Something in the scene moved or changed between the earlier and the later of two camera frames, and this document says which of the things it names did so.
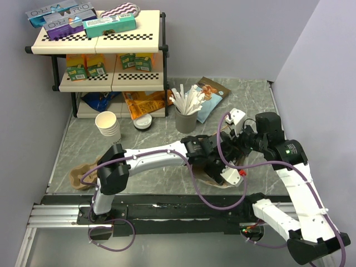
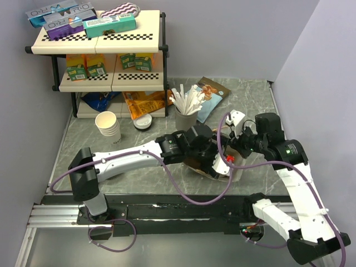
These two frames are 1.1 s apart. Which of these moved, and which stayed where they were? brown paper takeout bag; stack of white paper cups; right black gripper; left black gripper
Moved: brown paper takeout bag
Stayed: right black gripper; stack of white paper cups; left black gripper
